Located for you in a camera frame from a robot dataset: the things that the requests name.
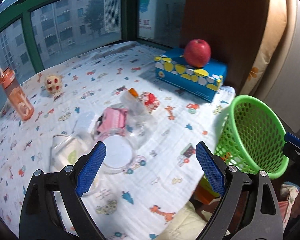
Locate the green window frame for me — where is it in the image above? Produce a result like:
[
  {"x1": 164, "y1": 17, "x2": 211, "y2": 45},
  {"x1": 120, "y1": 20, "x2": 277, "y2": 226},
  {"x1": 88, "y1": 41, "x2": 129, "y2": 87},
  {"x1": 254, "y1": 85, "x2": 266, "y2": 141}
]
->
[{"x1": 0, "y1": 0, "x2": 188, "y2": 131}]

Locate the green plastic mesh basket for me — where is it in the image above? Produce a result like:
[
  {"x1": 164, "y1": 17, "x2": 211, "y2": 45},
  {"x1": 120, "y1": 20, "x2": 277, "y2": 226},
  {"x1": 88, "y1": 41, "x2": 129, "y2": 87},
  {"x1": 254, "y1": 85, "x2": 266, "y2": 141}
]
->
[{"x1": 214, "y1": 95, "x2": 289, "y2": 179}]

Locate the white paper cup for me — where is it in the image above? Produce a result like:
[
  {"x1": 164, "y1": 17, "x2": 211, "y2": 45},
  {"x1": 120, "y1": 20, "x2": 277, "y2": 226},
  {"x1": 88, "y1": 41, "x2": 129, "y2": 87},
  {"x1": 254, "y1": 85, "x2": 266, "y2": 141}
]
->
[{"x1": 50, "y1": 132, "x2": 93, "y2": 172}]

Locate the floral beige curtain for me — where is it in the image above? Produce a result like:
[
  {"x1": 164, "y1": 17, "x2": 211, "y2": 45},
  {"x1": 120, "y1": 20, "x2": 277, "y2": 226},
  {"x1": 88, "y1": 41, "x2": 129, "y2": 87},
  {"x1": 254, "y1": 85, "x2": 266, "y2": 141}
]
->
[{"x1": 240, "y1": 0, "x2": 298, "y2": 100}]

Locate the cartoon print white bed sheet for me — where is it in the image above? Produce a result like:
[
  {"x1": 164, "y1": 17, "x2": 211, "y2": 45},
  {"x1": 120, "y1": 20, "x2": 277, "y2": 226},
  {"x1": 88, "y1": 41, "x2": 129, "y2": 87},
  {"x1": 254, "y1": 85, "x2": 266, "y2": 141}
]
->
[{"x1": 0, "y1": 40, "x2": 237, "y2": 240}]

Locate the orange water bottle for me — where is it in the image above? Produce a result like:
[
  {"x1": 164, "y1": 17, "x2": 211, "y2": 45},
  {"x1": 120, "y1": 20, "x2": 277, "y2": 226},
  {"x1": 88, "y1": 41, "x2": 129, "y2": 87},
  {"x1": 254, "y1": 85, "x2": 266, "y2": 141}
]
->
[{"x1": 0, "y1": 67, "x2": 34, "y2": 121}]

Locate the red white candy wrapper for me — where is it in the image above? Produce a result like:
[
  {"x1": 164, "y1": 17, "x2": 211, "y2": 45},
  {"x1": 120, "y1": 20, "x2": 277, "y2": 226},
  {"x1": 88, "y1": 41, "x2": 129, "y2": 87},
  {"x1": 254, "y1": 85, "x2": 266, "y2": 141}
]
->
[{"x1": 138, "y1": 92, "x2": 160, "y2": 113}]

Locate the small cream plush toy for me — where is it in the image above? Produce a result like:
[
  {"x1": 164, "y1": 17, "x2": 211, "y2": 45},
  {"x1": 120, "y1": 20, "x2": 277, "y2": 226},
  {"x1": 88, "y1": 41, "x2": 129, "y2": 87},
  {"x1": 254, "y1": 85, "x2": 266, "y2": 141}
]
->
[{"x1": 44, "y1": 74, "x2": 62, "y2": 95}]

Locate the pink patterned cloth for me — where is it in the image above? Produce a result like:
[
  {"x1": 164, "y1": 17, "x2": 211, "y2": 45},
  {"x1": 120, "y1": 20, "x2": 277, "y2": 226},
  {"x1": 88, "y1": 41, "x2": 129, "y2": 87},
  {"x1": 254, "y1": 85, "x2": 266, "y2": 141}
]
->
[{"x1": 279, "y1": 182, "x2": 300, "y2": 229}]

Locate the blue yellow dotted shoe box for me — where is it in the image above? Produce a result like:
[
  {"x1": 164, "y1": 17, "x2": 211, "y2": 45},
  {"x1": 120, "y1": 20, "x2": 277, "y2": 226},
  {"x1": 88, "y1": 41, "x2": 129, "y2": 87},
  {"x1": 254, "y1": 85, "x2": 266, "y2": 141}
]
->
[{"x1": 154, "y1": 48, "x2": 228, "y2": 102}]

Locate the red apple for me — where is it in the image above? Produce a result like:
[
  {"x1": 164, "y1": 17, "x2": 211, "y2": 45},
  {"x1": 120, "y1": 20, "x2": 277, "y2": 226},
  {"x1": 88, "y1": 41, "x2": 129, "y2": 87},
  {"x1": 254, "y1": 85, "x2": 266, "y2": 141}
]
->
[{"x1": 184, "y1": 39, "x2": 211, "y2": 68}]

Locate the clear round plastic lid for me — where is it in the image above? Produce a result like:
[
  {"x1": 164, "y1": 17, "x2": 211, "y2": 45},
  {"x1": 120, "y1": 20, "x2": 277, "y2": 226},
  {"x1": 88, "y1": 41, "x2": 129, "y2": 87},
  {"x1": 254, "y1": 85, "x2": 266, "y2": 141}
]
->
[{"x1": 96, "y1": 128, "x2": 136, "y2": 174}]

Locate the pink snack wrapper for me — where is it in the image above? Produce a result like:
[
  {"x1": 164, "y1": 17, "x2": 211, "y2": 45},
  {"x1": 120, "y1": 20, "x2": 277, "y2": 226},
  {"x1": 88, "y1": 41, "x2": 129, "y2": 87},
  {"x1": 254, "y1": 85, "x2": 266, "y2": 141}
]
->
[{"x1": 94, "y1": 107, "x2": 128, "y2": 135}]

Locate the brown wooden headboard panel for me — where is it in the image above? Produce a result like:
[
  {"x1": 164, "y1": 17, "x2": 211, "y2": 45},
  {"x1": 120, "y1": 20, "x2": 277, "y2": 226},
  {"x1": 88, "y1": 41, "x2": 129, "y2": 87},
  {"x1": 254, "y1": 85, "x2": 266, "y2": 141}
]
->
[{"x1": 179, "y1": 0, "x2": 270, "y2": 93}]

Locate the cream quilted blanket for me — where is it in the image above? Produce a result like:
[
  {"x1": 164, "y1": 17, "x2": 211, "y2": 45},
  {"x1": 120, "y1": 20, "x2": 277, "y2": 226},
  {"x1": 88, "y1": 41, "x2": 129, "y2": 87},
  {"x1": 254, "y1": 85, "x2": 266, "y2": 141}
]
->
[{"x1": 155, "y1": 198, "x2": 220, "y2": 239}]

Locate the orange box under bed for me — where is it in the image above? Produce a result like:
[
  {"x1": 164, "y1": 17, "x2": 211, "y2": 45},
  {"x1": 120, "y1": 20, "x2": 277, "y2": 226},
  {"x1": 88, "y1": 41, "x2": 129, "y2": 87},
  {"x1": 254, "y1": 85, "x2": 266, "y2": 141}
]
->
[{"x1": 194, "y1": 176, "x2": 220, "y2": 204}]

